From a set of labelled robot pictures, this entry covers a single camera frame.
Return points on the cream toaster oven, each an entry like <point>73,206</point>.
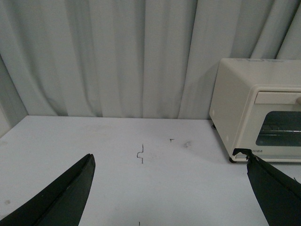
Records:
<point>232,107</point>

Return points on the metal oven rack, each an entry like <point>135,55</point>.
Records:
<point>280,130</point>

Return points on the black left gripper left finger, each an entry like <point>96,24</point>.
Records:
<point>61,203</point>

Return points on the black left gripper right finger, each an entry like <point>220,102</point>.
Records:
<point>278,195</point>

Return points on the white curtain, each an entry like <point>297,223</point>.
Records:
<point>131,58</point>

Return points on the cream oven door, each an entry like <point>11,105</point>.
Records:
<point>279,108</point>

